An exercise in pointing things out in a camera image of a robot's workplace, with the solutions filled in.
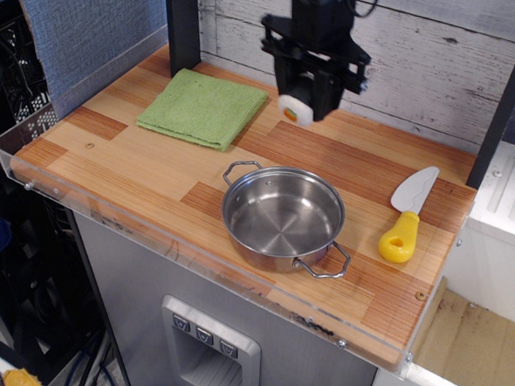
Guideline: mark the yellow handled toy knife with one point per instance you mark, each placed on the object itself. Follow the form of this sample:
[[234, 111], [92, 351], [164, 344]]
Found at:
[[399, 242]]

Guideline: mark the green folded cloth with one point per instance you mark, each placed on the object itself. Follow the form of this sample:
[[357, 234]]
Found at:
[[207, 111]]

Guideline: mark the dark vertical post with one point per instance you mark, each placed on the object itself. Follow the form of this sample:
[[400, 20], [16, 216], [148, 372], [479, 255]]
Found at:
[[494, 135], [183, 34]]

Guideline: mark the dark right vertical post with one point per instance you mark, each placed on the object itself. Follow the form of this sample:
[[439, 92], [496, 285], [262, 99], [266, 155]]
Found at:
[[494, 135]]

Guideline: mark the white toy sink unit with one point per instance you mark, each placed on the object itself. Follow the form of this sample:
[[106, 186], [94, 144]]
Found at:
[[481, 266]]

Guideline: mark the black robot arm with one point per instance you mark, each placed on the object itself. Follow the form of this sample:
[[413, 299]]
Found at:
[[315, 58]]

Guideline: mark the silver toy fridge dispenser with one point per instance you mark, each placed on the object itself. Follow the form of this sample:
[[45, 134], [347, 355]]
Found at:
[[206, 352]]

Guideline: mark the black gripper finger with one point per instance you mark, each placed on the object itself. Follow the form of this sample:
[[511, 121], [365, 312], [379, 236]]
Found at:
[[289, 76], [327, 90]]

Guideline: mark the dark left vertical post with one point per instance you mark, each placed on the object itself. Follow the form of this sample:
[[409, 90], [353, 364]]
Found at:
[[183, 34]]

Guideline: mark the blue fabric panel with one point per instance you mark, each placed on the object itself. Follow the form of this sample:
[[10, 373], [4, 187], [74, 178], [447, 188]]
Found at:
[[85, 45]]

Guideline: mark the stainless steel pot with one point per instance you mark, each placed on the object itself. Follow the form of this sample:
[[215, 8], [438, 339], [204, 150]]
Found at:
[[282, 219]]

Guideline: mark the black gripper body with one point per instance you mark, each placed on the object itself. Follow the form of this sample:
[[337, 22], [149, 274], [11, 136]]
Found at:
[[317, 35]]

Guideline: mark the plush sushi roll toy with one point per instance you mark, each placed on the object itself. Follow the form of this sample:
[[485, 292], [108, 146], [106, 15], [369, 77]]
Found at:
[[296, 101]]

